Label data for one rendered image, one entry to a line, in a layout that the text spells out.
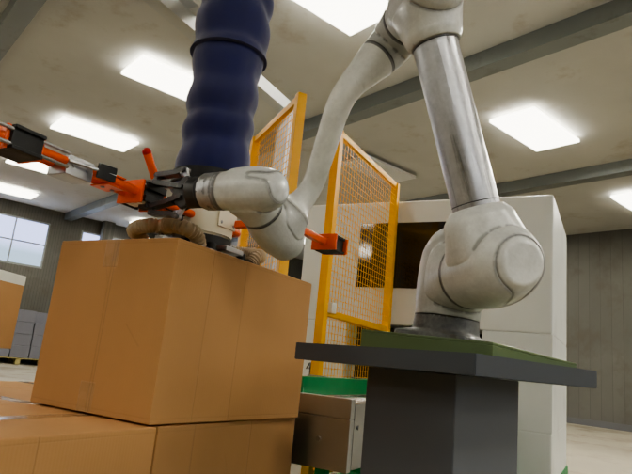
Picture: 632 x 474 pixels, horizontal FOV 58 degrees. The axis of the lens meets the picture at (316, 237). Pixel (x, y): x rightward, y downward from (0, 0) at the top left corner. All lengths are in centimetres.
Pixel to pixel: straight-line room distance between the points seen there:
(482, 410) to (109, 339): 84
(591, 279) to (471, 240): 1215
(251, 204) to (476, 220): 47
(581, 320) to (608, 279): 100
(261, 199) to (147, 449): 56
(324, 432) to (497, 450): 61
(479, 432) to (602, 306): 1187
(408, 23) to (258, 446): 112
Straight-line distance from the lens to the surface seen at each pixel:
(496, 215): 119
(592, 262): 1335
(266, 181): 123
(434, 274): 133
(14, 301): 353
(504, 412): 140
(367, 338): 137
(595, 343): 1311
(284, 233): 134
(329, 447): 181
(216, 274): 139
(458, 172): 123
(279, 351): 163
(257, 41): 182
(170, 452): 134
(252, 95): 175
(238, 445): 155
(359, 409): 183
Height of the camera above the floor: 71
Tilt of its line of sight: 12 degrees up
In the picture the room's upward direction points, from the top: 6 degrees clockwise
